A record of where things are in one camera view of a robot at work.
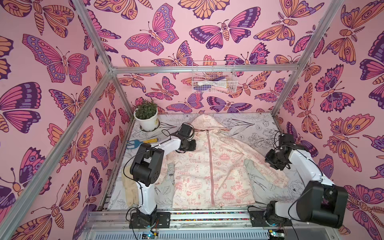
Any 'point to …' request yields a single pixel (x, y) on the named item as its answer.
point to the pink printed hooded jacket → (219, 172)
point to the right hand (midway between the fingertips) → (268, 161)
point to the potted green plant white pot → (147, 113)
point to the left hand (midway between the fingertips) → (196, 146)
